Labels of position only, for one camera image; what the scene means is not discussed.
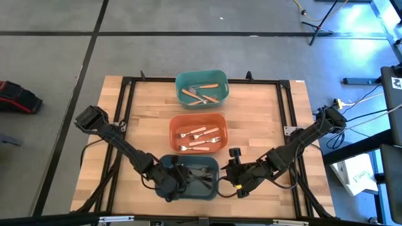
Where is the black floor cable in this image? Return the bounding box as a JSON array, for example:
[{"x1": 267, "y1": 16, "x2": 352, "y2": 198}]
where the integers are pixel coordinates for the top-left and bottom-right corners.
[{"x1": 325, "y1": 83, "x2": 390, "y2": 151}]

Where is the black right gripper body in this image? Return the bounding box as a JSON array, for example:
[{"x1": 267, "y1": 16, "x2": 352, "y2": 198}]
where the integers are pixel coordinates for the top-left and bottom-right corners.
[{"x1": 224, "y1": 162, "x2": 267, "y2": 199}]

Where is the white cable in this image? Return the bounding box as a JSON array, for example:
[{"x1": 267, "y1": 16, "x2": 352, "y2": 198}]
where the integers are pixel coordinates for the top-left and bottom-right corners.
[{"x1": 341, "y1": 102, "x2": 402, "y2": 130}]

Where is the black metal table frame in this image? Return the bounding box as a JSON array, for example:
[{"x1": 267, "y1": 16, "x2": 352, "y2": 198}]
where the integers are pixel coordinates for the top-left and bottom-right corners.
[{"x1": 93, "y1": 70, "x2": 317, "y2": 220}]

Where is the dark blue plastic bin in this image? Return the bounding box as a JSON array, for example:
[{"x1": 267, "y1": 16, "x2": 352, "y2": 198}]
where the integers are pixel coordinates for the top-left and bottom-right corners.
[{"x1": 159, "y1": 154, "x2": 220, "y2": 201}]

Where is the orange handled fork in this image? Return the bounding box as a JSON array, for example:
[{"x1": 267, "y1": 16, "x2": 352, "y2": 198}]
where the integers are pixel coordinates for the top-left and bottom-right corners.
[
  {"x1": 200, "y1": 94, "x2": 221, "y2": 104},
  {"x1": 181, "y1": 89, "x2": 209, "y2": 104},
  {"x1": 187, "y1": 95, "x2": 218, "y2": 106},
  {"x1": 187, "y1": 83, "x2": 220, "y2": 94}
]

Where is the yellow cable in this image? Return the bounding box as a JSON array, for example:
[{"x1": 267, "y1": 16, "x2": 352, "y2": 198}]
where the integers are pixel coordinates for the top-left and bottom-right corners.
[{"x1": 293, "y1": 0, "x2": 350, "y2": 23}]

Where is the black rig crossbar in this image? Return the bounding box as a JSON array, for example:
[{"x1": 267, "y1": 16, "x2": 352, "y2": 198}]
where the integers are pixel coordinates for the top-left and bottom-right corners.
[{"x1": 0, "y1": 212, "x2": 402, "y2": 226}]

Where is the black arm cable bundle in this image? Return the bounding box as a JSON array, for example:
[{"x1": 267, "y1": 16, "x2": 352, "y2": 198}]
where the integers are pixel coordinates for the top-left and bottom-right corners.
[
  {"x1": 74, "y1": 139, "x2": 122, "y2": 215},
  {"x1": 290, "y1": 168, "x2": 334, "y2": 219}
]

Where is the teal plastic bin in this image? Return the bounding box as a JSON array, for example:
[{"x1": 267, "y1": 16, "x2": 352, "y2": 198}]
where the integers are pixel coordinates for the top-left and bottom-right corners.
[{"x1": 175, "y1": 69, "x2": 230, "y2": 110}]

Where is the pink handled fork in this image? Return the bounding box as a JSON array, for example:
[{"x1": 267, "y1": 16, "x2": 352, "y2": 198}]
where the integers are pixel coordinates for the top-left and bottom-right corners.
[
  {"x1": 188, "y1": 136, "x2": 222, "y2": 147},
  {"x1": 177, "y1": 126, "x2": 207, "y2": 139},
  {"x1": 178, "y1": 144, "x2": 211, "y2": 153},
  {"x1": 190, "y1": 127, "x2": 220, "y2": 141}
]

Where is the black tripod stand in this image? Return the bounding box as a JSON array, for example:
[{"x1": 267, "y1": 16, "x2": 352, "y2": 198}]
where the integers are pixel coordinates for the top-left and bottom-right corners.
[{"x1": 301, "y1": 0, "x2": 350, "y2": 46}]

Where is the orange plastic bin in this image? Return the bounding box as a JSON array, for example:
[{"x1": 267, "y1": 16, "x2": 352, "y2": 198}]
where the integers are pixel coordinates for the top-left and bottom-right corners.
[{"x1": 168, "y1": 112, "x2": 229, "y2": 155}]

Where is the red and black bag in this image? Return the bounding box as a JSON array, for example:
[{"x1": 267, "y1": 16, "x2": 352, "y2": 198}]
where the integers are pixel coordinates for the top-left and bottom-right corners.
[{"x1": 0, "y1": 80, "x2": 43, "y2": 115}]

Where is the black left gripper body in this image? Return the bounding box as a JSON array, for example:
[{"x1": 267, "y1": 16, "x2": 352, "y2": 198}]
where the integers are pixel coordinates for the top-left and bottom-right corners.
[{"x1": 153, "y1": 163, "x2": 190, "y2": 203}]

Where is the black side table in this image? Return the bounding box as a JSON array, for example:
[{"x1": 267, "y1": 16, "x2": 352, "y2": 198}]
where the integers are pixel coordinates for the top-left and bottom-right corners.
[{"x1": 380, "y1": 64, "x2": 402, "y2": 146}]

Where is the black support beam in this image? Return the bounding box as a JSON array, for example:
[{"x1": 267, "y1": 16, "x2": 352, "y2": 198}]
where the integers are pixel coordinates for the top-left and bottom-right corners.
[{"x1": 322, "y1": 129, "x2": 394, "y2": 166}]

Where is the white cardboard box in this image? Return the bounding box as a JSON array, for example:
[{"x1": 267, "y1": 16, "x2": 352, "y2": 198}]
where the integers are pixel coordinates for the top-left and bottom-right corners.
[{"x1": 329, "y1": 153, "x2": 379, "y2": 197}]

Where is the dark grey metal fork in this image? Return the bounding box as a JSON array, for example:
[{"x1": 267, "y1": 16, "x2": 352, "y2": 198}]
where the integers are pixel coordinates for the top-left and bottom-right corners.
[{"x1": 189, "y1": 175, "x2": 214, "y2": 190}]

